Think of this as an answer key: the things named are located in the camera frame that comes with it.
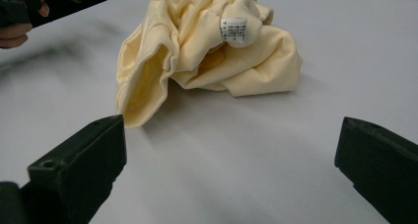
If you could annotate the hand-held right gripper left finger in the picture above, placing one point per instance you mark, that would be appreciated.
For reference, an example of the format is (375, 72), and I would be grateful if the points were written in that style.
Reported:
(82, 164)

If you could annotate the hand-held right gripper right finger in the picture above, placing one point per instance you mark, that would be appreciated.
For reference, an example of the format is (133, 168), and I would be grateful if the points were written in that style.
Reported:
(384, 171)

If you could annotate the pale yellow baby garment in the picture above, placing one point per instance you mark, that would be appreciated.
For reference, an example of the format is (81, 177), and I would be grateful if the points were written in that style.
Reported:
(203, 53)

